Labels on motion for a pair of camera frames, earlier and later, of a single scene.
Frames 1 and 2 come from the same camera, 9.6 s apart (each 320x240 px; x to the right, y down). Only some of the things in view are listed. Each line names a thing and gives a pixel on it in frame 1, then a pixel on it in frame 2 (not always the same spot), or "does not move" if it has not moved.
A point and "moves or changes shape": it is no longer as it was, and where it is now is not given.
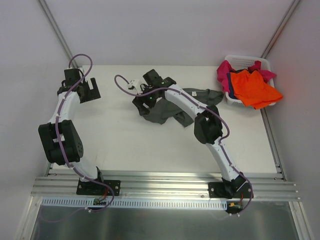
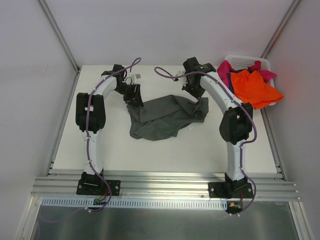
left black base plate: x=92 y=188 does not move
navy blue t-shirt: x=231 y=91 does not move
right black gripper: x=139 y=104 → x=191 y=88
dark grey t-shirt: x=163 y=111 moves or changes shape
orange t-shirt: x=251 y=90 does not move
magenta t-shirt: x=224 y=67 does not move
